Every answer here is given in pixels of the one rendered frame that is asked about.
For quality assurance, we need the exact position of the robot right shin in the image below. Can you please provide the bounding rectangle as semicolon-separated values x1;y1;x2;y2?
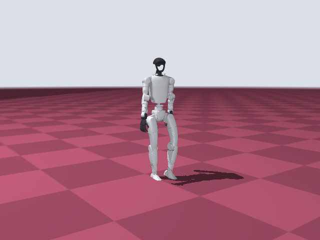
148;145;158;175

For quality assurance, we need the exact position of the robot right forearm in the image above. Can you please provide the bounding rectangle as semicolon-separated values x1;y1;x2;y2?
141;94;148;117

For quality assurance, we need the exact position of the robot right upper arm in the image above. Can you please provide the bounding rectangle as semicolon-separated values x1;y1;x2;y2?
142;77;152;101

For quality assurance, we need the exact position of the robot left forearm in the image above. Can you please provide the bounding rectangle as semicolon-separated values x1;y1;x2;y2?
167;98;175;113

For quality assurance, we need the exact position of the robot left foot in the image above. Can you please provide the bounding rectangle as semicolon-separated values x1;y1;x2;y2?
164;170;177;180

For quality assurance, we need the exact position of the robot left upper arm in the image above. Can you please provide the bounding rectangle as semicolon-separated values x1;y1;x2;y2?
167;76;175;100

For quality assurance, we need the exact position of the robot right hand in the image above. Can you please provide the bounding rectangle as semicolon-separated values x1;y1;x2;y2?
140;113;149;132

